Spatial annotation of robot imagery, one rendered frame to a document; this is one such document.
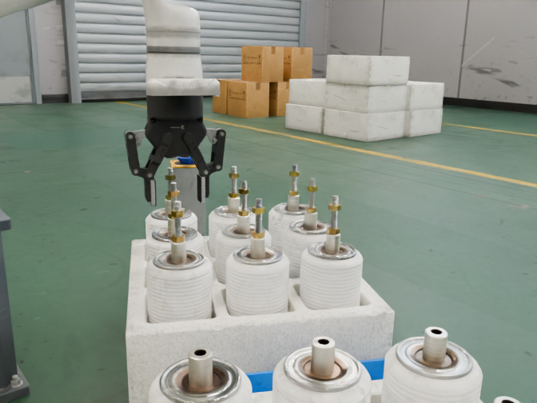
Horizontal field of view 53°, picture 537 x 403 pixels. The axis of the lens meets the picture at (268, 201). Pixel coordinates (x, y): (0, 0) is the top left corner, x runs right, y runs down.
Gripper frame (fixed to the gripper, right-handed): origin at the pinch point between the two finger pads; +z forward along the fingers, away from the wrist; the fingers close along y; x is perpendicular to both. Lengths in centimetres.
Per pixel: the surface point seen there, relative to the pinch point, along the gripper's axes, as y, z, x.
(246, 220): -13.2, 7.7, -9.0
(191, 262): -1.4, 9.8, 2.0
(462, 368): -20.8, 9.9, 36.7
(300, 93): -146, 8, -297
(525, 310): -80, 35, -10
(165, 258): 1.9, 9.9, -0.9
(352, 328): -23.3, 19.3, 10.8
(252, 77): -139, 1, -389
